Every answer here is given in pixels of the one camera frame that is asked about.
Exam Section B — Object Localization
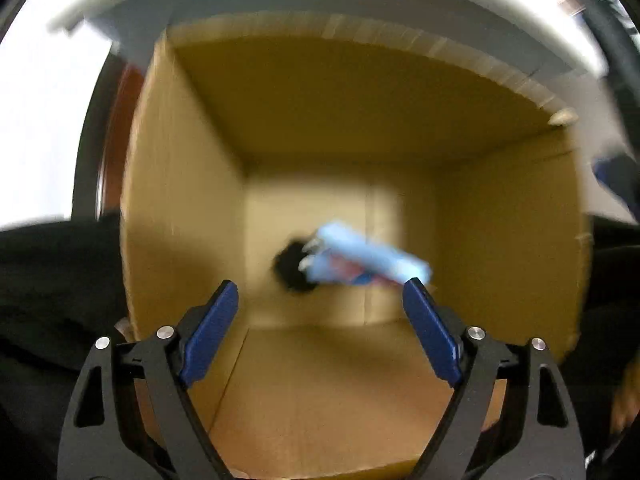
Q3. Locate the black item in box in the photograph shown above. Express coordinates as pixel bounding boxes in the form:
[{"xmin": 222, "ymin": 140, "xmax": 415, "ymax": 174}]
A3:
[{"xmin": 272, "ymin": 238, "xmax": 318, "ymax": 294}]

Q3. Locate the brown cardboard box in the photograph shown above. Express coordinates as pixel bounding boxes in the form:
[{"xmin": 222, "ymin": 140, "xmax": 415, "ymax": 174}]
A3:
[{"xmin": 120, "ymin": 13, "xmax": 586, "ymax": 479}]

